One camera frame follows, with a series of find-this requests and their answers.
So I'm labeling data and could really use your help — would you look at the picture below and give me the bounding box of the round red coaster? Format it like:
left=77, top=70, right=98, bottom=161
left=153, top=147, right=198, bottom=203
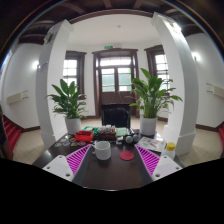
left=120, top=151, right=134, bottom=161

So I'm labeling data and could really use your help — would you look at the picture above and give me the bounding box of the right white pillar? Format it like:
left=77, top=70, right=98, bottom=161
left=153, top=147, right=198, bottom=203
left=152, top=13, right=199, bottom=156

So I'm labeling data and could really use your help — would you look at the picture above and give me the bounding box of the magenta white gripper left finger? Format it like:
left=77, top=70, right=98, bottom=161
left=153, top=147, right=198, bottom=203
left=43, top=144, right=91, bottom=182

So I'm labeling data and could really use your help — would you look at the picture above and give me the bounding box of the green exit sign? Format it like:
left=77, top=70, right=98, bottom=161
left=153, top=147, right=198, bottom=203
left=104, top=45, right=113, bottom=49

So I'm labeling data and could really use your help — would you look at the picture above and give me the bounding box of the left white pillar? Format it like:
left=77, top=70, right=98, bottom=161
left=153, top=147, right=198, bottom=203
left=36, top=20, right=73, bottom=148

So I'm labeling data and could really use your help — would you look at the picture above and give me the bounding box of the black office chair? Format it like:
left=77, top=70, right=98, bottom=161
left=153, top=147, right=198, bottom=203
left=101, top=104, right=130, bottom=128

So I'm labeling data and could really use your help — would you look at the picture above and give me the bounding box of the left potted green plant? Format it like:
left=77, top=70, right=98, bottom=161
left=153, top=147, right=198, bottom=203
left=48, top=79, right=86, bottom=135

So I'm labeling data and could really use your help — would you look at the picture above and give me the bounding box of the wooden window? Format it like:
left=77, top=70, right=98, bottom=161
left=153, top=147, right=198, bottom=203
left=63, top=51, right=86, bottom=94
left=145, top=45, right=170, bottom=96

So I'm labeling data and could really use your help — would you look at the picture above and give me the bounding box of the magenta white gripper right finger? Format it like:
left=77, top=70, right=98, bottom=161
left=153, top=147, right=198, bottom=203
left=135, top=145, right=182, bottom=181

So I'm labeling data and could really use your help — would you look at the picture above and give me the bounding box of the white ceramic mug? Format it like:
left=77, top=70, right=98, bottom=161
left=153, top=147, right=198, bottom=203
left=92, top=141, right=111, bottom=160

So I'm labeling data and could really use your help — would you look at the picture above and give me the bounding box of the right wooden window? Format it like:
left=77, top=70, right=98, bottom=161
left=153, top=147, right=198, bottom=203
left=145, top=45, right=170, bottom=96

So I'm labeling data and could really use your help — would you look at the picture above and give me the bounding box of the red box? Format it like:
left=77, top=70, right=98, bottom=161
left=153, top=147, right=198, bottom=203
left=75, top=131, right=94, bottom=142

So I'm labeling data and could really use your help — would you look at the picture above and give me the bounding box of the right potted green plant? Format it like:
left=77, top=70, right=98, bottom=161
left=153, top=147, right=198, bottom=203
left=131, top=68, right=182, bottom=136

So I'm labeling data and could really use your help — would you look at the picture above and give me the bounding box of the clear snack container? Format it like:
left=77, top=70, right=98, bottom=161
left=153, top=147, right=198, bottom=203
left=98, top=125, right=116, bottom=140

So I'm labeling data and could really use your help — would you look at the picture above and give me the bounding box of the white pillar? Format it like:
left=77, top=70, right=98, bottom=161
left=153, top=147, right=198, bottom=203
left=36, top=20, right=73, bottom=148
left=152, top=13, right=199, bottom=156

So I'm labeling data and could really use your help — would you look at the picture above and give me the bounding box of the brown wooden double door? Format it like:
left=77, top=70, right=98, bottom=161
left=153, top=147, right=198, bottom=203
left=93, top=48, right=139, bottom=117

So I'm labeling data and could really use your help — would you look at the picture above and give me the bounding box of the green cloth packet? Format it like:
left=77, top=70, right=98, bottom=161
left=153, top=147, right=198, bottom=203
left=116, top=127, right=127, bottom=137

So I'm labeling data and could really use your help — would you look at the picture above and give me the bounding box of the potted green plant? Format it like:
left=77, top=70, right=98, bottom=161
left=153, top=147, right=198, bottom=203
left=48, top=79, right=86, bottom=135
left=131, top=68, right=182, bottom=136

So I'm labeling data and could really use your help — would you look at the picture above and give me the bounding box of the printed paper magazine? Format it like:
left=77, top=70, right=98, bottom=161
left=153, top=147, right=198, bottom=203
left=137, top=137, right=166, bottom=152

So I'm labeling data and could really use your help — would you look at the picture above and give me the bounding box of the clear bottle yellow cap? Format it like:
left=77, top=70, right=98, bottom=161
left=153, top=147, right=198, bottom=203
left=164, top=142, right=175, bottom=159

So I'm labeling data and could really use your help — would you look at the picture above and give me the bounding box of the grey round ball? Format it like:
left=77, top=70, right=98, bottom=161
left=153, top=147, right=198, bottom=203
left=125, top=136, right=133, bottom=144

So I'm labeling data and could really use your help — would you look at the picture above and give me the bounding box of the left wooden window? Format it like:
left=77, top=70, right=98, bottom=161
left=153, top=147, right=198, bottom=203
left=63, top=51, right=86, bottom=94

